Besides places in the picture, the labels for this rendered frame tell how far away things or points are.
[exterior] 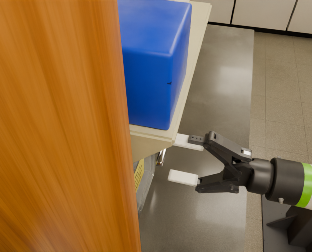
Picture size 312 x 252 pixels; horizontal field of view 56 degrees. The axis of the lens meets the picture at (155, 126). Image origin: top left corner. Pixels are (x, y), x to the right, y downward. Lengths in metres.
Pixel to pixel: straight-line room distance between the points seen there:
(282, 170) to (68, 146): 0.50
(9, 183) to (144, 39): 0.17
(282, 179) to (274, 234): 1.37
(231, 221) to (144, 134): 0.64
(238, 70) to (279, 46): 2.22
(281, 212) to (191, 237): 1.28
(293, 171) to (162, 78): 0.45
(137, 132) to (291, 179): 0.41
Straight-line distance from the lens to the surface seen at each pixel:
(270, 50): 3.48
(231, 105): 1.20
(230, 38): 1.63
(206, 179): 0.71
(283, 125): 2.60
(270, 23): 3.69
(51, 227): 0.35
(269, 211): 2.05
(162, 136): 0.29
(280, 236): 2.00
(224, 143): 0.59
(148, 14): 0.30
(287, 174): 0.64
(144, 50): 0.24
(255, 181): 0.63
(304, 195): 0.65
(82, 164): 0.21
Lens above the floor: 1.73
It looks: 47 degrees down
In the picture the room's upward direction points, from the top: straight up
